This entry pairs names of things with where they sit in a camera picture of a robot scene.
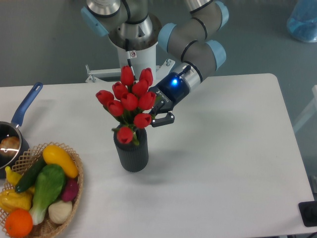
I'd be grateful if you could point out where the yellow banana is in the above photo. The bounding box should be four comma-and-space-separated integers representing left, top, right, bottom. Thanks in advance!
5, 166, 22, 187

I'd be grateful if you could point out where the black device at edge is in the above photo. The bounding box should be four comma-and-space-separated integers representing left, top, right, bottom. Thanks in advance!
298, 201, 317, 227

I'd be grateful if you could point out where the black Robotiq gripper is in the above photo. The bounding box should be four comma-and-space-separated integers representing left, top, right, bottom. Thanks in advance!
149, 72, 190, 127

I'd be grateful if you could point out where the blue plastic bag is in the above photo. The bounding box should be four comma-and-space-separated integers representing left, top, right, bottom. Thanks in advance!
287, 0, 317, 43

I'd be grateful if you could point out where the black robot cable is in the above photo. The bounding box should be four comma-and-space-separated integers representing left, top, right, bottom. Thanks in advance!
124, 39, 137, 81

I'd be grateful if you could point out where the brown bread roll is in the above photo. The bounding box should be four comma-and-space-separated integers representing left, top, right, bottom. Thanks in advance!
0, 136, 20, 157

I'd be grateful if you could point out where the yellow bell pepper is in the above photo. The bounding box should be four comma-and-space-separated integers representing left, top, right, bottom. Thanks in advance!
0, 189, 33, 213

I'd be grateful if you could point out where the white garlic bulb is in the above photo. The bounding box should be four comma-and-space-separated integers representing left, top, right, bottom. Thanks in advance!
48, 200, 72, 224

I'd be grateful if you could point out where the blue handled saucepan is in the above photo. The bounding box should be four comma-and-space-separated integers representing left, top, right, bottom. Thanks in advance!
0, 82, 43, 179

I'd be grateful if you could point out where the purple red onion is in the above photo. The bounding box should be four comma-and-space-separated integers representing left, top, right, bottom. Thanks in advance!
60, 179, 79, 202

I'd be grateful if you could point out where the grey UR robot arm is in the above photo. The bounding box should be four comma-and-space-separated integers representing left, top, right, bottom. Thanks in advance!
81, 0, 229, 127

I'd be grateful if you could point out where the green bok choy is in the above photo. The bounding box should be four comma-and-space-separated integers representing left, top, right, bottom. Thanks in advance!
29, 164, 65, 226

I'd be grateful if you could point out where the red tulip bouquet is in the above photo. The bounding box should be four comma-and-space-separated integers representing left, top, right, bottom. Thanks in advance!
96, 65, 157, 145

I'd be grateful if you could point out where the green cucumber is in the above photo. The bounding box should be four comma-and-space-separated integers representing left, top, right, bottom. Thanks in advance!
15, 157, 47, 193

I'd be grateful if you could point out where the woven wicker basket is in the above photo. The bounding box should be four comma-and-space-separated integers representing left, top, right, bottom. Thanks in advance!
0, 142, 84, 238

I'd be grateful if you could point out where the dark grey ribbed vase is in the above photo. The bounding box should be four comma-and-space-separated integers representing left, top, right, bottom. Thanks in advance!
113, 129, 149, 172

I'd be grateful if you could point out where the yellow squash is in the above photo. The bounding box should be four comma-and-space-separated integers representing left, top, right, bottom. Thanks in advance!
43, 145, 79, 179

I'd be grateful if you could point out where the orange fruit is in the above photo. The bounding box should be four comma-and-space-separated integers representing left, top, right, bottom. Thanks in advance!
4, 209, 33, 238

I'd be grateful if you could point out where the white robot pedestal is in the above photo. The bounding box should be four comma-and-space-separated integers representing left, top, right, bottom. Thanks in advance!
86, 45, 178, 83

